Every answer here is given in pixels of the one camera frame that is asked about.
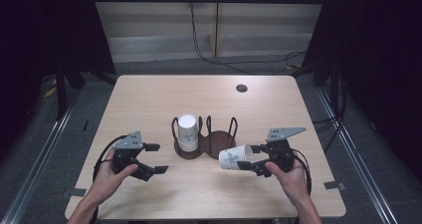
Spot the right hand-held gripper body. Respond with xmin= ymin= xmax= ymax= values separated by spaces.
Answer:
xmin=254 ymin=126 xmax=308 ymax=179

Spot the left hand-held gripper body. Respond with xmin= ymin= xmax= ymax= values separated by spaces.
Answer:
xmin=111 ymin=130 xmax=155 ymax=182

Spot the white printed paper cup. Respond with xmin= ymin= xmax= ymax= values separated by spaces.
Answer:
xmin=177 ymin=113 xmax=200 ymax=145
xmin=178 ymin=141 xmax=200 ymax=153
xmin=218 ymin=143 xmax=257 ymax=171

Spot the dark brown wire cup holder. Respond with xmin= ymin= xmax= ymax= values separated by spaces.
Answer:
xmin=171 ymin=115 xmax=239 ymax=160

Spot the person's left hand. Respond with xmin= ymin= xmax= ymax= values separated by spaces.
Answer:
xmin=94 ymin=148 xmax=139 ymax=203

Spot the person's right hand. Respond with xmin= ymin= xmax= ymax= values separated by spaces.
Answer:
xmin=265 ymin=158 xmax=312 ymax=203

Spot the grey tape strip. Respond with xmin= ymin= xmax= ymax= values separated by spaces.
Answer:
xmin=61 ymin=187 xmax=87 ymax=198
xmin=322 ymin=180 xmax=348 ymax=191

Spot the black metal stand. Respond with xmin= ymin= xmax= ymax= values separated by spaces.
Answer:
xmin=54 ymin=59 xmax=87 ymax=121

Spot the dark curtain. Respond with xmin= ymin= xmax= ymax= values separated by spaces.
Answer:
xmin=0 ymin=0 xmax=116 ymax=158
xmin=303 ymin=0 xmax=422 ymax=183

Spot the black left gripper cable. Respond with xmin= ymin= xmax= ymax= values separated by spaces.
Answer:
xmin=90 ymin=134 xmax=129 ymax=224

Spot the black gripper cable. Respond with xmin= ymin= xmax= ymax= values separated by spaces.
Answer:
xmin=90 ymin=134 xmax=129 ymax=224
xmin=291 ymin=148 xmax=314 ymax=197

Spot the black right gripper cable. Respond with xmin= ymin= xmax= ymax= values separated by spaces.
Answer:
xmin=291 ymin=148 xmax=314 ymax=197

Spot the bundle of black cables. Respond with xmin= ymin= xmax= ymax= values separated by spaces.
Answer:
xmin=312 ymin=79 xmax=348 ymax=153

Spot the metal floor rail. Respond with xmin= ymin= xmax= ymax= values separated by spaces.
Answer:
xmin=316 ymin=86 xmax=399 ymax=224
xmin=0 ymin=86 xmax=84 ymax=224

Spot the long black floor cable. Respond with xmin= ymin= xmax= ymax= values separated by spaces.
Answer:
xmin=189 ymin=3 xmax=307 ymax=77

